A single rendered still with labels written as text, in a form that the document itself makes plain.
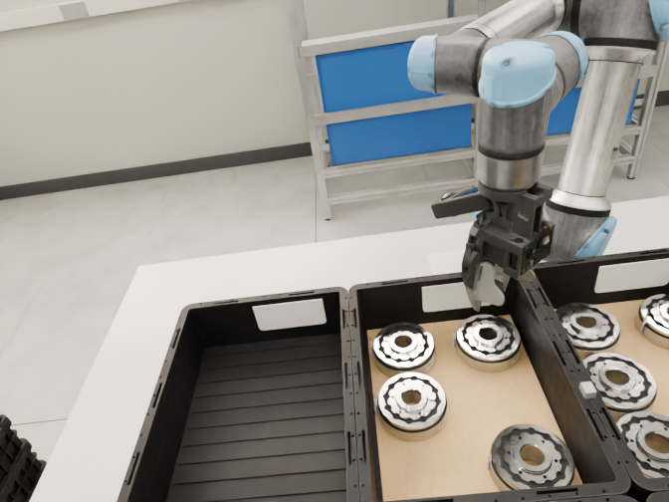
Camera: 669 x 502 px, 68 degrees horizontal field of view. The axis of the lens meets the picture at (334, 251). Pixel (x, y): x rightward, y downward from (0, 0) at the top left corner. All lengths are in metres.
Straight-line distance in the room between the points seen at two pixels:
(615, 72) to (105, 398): 1.16
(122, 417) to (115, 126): 2.80
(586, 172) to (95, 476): 1.05
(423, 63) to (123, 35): 2.90
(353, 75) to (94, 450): 1.90
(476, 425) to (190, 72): 2.99
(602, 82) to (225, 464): 0.88
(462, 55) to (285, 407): 0.59
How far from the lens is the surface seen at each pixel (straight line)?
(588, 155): 1.03
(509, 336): 0.88
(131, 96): 3.61
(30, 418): 2.37
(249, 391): 0.89
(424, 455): 0.78
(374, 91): 2.49
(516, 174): 0.61
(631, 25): 1.01
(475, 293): 0.73
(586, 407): 0.73
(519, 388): 0.85
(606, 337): 0.92
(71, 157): 3.96
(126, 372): 1.22
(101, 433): 1.14
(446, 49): 0.72
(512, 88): 0.57
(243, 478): 0.80
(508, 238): 0.66
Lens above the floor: 1.50
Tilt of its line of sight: 36 degrees down
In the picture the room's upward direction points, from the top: 10 degrees counter-clockwise
